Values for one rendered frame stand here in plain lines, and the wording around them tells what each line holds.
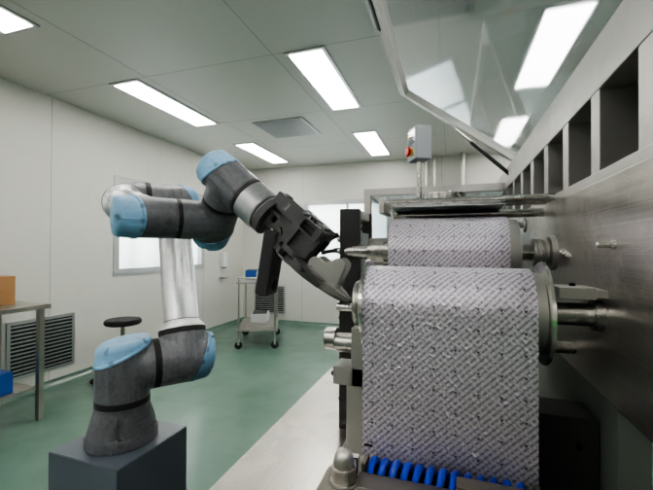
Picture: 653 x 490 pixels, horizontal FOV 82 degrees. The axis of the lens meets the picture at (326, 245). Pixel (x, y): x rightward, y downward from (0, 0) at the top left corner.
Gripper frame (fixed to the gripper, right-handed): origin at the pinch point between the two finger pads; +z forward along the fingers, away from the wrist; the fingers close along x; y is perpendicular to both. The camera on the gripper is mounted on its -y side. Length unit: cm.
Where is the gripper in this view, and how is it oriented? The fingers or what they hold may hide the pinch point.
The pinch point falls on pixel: (341, 298)
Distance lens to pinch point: 62.5
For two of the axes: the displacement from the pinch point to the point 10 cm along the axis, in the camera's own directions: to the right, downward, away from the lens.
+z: 7.2, 6.4, -2.5
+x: 3.2, 0.1, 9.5
